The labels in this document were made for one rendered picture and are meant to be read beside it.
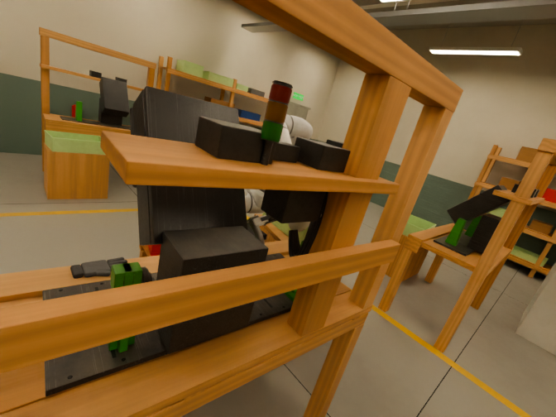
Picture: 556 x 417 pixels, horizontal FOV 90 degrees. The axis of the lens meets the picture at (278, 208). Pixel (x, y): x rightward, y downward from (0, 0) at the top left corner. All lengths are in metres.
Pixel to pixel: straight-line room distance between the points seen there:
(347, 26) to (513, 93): 7.35
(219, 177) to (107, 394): 0.67
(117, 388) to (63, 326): 0.41
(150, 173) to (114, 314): 0.27
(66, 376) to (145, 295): 0.44
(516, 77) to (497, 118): 0.84
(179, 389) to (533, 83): 7.88
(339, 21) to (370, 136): 0.34
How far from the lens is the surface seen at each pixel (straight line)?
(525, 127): 7.85
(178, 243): 0.89
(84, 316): 0.61
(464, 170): 7.91
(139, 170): 0.51
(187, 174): 0.53
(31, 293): 1.31
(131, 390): 0.98
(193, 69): 6.45
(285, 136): 1.55
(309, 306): 1.13
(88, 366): 1.02
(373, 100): 0.95
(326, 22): 0.73
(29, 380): 1.06
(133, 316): 0.64
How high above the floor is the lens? 1.66
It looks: 18 degrees down
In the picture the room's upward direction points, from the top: 15 degrees clockwise
